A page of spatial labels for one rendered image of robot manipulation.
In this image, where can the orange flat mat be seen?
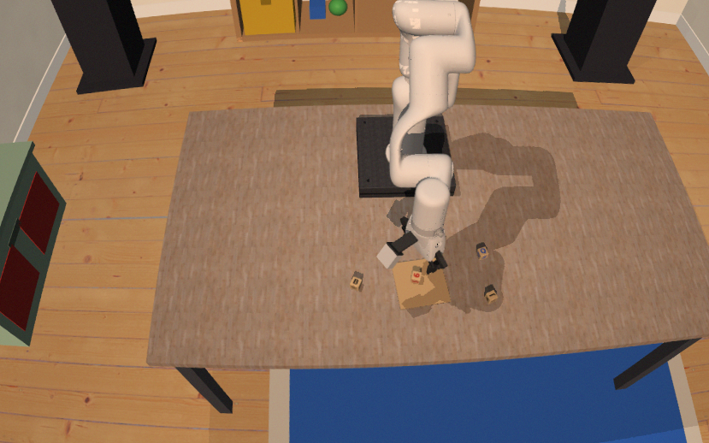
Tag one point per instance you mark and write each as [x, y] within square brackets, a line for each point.
[431, 290]

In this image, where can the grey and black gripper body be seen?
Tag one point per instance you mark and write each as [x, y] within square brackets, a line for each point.
[427, 245]

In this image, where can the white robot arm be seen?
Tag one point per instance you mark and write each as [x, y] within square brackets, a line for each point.
[433, 64]

